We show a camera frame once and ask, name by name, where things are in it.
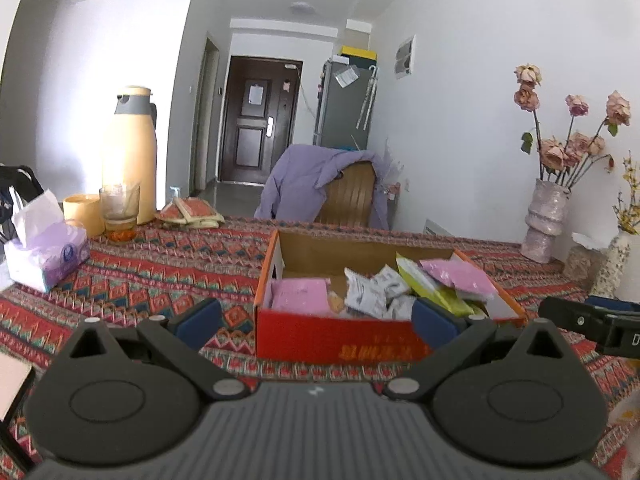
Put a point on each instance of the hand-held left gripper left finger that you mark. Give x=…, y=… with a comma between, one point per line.
x=200, y=322

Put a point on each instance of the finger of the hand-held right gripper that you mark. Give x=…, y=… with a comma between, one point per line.
x=615, y=303
x=570, y=316

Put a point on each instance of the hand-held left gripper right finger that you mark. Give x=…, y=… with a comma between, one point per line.
x=435, y=322

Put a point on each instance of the green snack packet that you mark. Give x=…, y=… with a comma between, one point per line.
x=457, y=305
x=417, y=277

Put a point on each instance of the small purple snack packet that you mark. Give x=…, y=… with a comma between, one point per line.
x=460, y=277

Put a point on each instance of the white grey snack packet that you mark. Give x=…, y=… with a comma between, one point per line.
x=362, y=295
x=395, y=282

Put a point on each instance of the large purple snack packet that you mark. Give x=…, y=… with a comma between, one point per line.
x=300, y=297

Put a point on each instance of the orange cardboard box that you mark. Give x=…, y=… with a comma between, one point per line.
x=320, y=335

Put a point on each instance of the spotted white vase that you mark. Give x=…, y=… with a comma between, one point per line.
x=615, y=265

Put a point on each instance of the glass jar with white lid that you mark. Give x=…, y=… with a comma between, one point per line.
x=582, y=262

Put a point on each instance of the yellow dried flowers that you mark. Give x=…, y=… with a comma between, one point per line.
x=627, y=210

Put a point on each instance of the white radiator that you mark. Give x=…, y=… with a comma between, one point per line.
x=437, y=227

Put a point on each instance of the pink ribbed vase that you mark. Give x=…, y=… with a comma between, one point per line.
x=542, y=220

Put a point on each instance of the folded patterned coasters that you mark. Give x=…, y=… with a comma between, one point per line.
x=190, y=212

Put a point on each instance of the glass cup with tea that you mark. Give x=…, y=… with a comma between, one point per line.
x=120, y=215

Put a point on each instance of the wooden chair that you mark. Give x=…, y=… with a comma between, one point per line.
x=350, y=195

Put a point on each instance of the dried pink roses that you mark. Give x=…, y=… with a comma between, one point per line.
x=555, y=155

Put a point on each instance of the yellow mug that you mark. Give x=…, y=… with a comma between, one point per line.
x=80, y=215

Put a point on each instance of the purple tissue pack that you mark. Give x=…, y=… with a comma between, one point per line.
x=50, y=260

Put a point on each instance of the dried pampas grass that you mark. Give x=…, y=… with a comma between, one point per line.
x=392, y=162

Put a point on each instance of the dark brown entrance door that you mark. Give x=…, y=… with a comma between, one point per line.
x=245, y=155

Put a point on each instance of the yellow thermos jug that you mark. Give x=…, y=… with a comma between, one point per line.
x=130, y=160

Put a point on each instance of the purple jacket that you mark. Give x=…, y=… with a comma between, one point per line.
x=300, y=175

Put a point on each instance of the flat dark-edged tablet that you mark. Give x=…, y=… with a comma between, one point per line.
x=15, y=385

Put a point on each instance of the grey interior door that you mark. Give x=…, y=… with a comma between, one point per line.
x=206, y=120

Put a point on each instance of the black bag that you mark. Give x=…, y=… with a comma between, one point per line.
x=20, y=185

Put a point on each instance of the grey fridge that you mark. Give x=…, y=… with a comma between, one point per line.
x=340, y=115

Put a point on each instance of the white umbrella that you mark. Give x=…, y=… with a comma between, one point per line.
x=367, y=97

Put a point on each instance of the paper sheet on door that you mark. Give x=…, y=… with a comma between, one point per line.
x=256, y=93

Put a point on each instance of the paper sheet on fridge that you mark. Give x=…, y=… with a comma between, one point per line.
x=346, y=77

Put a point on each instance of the yellow and dark box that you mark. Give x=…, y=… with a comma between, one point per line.
x=359, y=53

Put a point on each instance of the round ceiling lamp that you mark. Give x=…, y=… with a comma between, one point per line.
x=303, y=7

